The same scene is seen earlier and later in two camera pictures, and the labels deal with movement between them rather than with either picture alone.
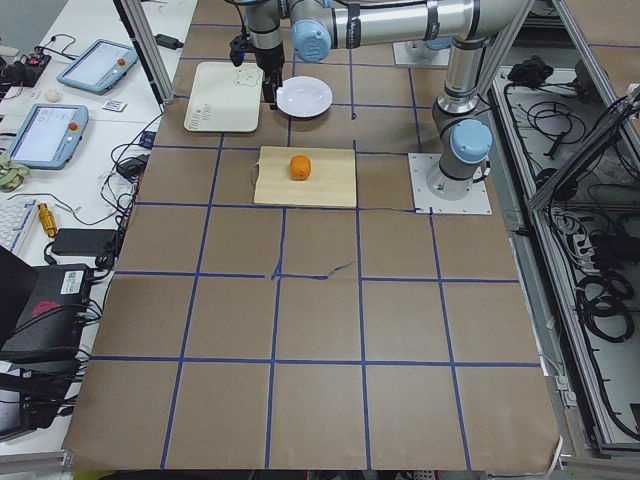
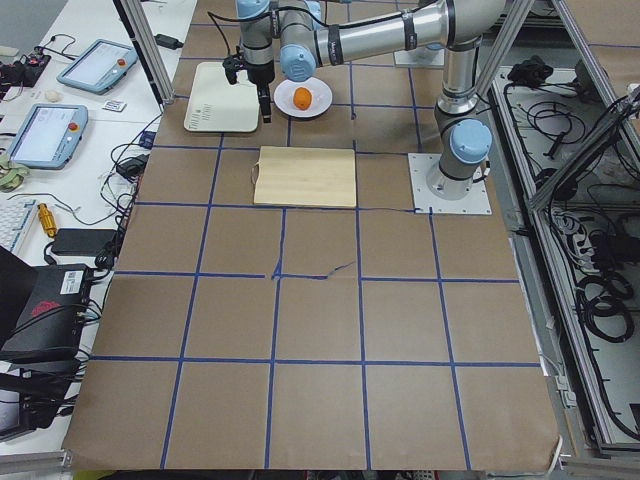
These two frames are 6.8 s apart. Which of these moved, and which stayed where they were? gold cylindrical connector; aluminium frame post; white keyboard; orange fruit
Moved: orange fruit
Stayed: white keyboard; aluminium frame post; gold cylindrical connector
